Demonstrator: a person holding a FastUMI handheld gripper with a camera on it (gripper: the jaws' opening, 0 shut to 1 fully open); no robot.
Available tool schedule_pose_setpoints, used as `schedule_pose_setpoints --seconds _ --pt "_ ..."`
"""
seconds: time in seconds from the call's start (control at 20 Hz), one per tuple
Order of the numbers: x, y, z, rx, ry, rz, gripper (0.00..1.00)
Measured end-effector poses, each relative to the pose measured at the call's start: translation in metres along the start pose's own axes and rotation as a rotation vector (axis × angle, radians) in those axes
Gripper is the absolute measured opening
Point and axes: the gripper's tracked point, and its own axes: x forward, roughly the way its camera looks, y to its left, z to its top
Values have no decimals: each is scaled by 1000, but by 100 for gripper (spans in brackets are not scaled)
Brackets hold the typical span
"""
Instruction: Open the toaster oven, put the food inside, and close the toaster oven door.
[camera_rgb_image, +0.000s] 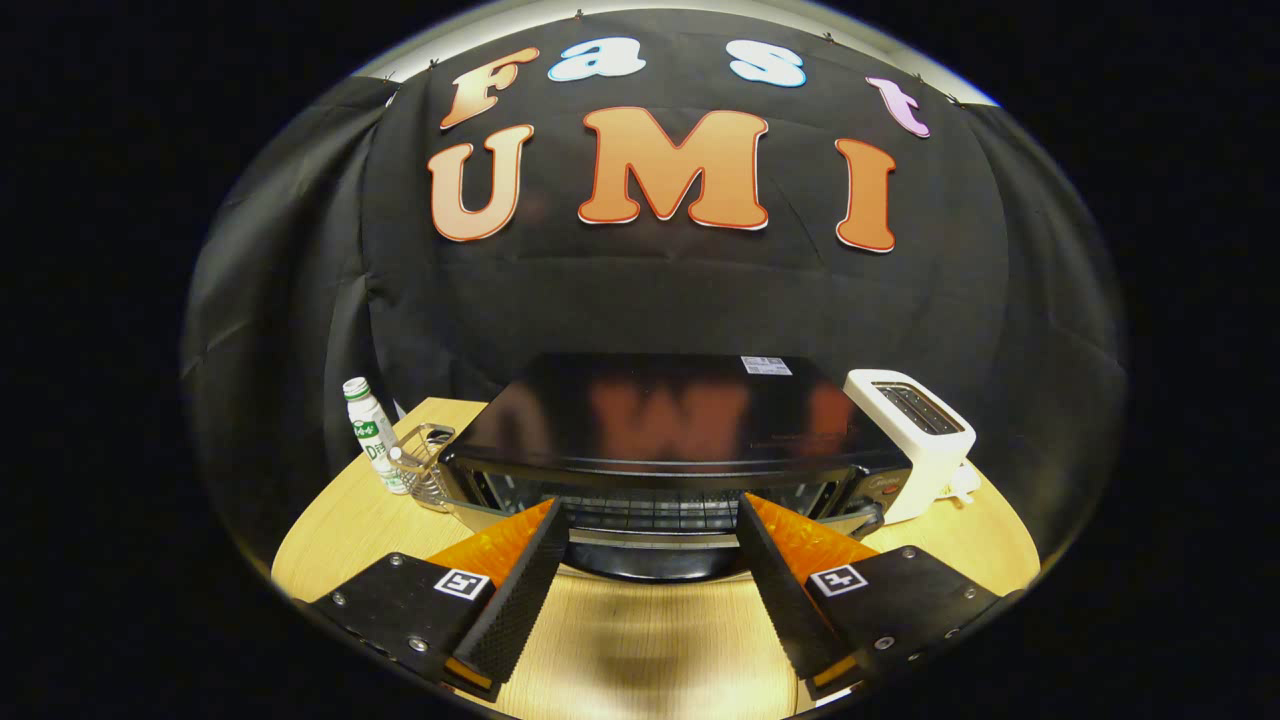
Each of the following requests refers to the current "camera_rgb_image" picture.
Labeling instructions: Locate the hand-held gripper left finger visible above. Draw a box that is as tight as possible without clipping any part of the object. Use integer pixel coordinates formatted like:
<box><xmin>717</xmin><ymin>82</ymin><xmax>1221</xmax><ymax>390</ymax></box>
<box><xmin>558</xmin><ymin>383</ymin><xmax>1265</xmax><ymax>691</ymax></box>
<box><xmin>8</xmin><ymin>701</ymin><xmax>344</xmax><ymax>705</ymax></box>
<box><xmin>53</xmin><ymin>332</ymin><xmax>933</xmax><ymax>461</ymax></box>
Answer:
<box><xmin>310</xmin><ymin>497</ymin><xmax>573</xmax><ymax>701</ymax></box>

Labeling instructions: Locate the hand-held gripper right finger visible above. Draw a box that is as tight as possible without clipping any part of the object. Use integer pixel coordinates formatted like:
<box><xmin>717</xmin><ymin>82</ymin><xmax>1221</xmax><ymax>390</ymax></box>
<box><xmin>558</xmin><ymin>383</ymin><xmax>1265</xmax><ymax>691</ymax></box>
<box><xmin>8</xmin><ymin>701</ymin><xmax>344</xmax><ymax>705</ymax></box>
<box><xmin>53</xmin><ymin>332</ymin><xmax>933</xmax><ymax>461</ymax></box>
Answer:
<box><xmin>737</xmin><ymin>492</ymin><xmax>1004</xmax><ymax>701</ymax></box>

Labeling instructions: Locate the black toaster oven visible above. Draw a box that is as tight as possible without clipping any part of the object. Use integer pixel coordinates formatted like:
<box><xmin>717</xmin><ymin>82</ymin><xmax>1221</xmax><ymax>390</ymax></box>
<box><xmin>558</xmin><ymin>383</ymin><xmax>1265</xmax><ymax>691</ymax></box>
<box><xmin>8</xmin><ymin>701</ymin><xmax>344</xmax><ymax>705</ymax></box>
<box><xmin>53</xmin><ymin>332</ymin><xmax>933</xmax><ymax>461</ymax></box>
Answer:
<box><xmin>437</xmin><ymin>352</ymin><xmax>913</xmax><ymax>584</ymax></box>

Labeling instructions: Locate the white pop-up toaster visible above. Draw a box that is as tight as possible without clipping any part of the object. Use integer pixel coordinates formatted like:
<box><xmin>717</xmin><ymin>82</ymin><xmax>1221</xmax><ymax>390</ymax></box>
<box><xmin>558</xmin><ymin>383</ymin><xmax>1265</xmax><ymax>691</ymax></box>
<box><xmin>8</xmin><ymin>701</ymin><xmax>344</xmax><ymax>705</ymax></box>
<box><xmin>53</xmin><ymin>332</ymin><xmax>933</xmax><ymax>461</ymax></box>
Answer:
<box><xmin>843</xmin><ymin>369</ymin><xmax>978</xmax><ymax>525</ymax></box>

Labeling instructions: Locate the white bottle with green label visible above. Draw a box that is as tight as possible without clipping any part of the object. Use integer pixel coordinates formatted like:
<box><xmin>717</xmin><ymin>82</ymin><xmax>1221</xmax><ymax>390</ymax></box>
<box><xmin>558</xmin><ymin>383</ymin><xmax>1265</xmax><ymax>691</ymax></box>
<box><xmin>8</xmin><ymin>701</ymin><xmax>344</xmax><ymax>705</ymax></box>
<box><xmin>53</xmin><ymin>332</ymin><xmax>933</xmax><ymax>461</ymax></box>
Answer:
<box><xmin>342</xmin><ymin>377</ymin><xmax>411</xmax><ymax>496</ymax></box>

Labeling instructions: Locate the black backdrop cloth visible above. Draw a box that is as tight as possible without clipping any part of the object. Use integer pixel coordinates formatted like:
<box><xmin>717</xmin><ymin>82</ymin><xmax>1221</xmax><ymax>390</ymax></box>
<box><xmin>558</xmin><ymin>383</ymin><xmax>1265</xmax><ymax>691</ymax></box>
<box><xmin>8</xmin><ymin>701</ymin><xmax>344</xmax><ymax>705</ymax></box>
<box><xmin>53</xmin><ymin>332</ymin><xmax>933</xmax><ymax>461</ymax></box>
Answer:
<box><xmin>180</xmin><ymin>8</ymin><xmax>1126</xmax><ymax>571</ymax></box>

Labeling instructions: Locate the metal wire rack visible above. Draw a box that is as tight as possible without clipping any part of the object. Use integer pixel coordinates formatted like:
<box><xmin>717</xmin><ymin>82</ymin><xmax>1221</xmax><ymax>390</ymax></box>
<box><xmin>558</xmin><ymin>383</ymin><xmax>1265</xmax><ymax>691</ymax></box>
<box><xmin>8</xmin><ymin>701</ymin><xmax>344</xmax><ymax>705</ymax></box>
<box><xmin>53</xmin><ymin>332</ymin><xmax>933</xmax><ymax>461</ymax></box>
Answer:
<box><xmin>388</xmin><ymin>423</ymin><xmax>459</xmax><ymax>513</ymax></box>

